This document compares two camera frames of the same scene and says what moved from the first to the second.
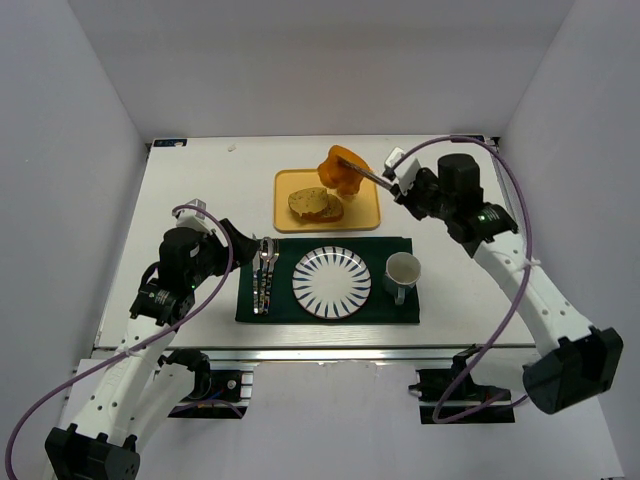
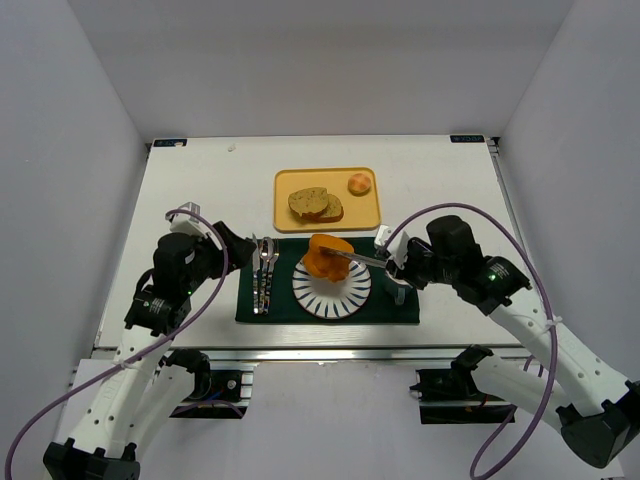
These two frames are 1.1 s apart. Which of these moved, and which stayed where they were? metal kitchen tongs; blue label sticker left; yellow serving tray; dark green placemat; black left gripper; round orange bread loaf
Moved: metal kitchen tongs; round orange bread loaf
Stayed: yellow serving tray; black left gripper; dark green placemat; blue label sticker left
